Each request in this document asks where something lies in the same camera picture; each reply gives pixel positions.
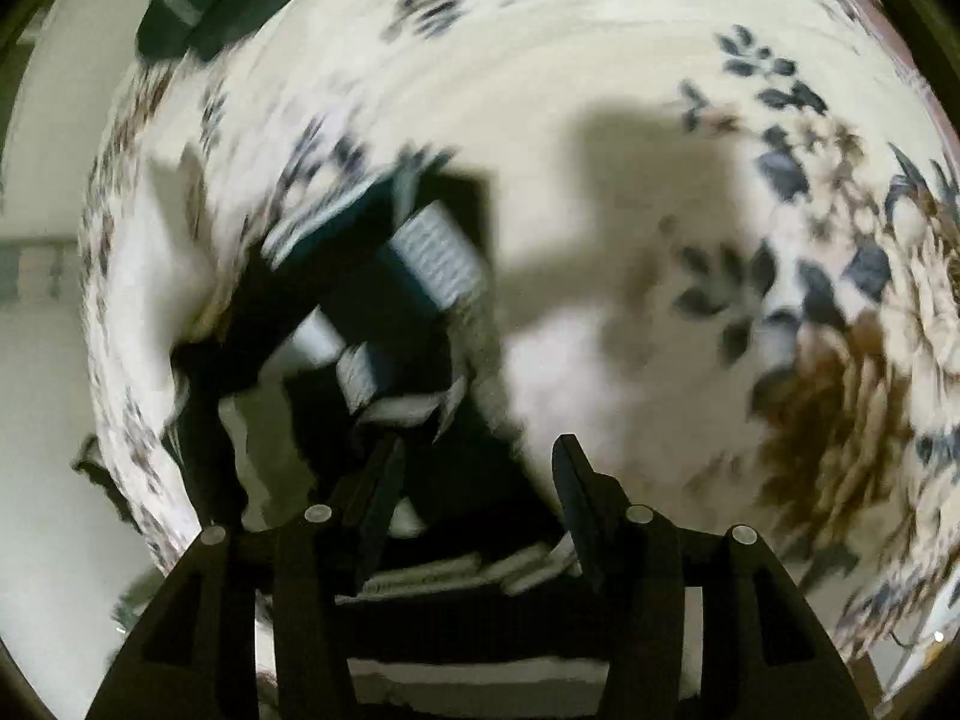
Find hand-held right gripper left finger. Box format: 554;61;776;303
85;433;407;720

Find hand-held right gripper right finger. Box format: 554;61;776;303
551;433;887;720

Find black grey white striped shirt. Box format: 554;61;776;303
169;163;707;720

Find floral bed sheet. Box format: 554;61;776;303
78;0;960;665

